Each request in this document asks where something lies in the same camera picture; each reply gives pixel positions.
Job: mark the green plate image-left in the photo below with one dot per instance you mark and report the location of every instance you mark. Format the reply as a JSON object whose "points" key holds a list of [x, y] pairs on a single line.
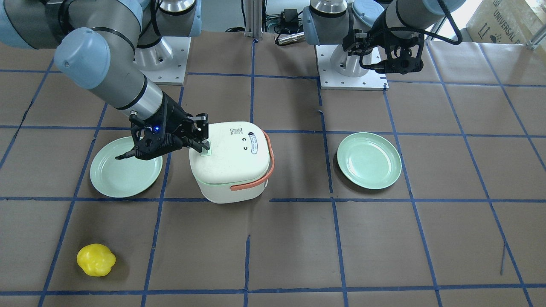
{"points": [[126, 177]]}

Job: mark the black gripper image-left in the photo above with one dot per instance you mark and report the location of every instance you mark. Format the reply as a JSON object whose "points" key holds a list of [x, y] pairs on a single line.
{"points": [[175, 117]]}

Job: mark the silver cable connector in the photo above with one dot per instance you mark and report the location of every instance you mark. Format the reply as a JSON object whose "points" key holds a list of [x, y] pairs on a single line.
{"points": [[290, 39]]}

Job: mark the aluminium frame post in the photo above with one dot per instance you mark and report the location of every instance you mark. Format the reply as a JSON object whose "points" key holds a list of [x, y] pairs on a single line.
{"points": [[253, 19]]}

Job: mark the cardboard box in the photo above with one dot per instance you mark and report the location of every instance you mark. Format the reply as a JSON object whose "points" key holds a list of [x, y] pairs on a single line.
{"points": [[506, 21]]}

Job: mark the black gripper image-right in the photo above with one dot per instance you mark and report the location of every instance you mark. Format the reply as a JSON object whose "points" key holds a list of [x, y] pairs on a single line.
{"points": [[352, 44]]}

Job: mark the white rice cooker orange handle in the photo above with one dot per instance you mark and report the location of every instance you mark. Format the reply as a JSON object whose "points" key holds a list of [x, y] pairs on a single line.
{"points": [[238, 164]]}

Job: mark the black power adapter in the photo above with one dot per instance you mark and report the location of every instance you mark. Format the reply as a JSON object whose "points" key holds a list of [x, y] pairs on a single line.
{"points": [[289, 17]]}

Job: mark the white base plate image-right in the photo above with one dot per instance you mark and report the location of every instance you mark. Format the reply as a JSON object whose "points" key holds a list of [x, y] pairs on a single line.
{"points": [[341, 76]]}

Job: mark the yellow bell pepper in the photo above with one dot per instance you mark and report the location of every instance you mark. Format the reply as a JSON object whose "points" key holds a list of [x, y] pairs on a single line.
{"points": [[96, 260]]}

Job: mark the white base plate image-left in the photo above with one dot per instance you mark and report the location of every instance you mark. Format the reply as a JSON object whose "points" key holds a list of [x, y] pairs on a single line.
{"points": [[164, 63]]}

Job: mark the silver robot arm image-right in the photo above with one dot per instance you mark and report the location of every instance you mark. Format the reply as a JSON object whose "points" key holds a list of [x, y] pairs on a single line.
{"points": [[327, 22]]}

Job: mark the green plate image-right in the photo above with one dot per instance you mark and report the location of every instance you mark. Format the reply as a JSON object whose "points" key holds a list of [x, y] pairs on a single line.
{"points": [[369, 160]]}

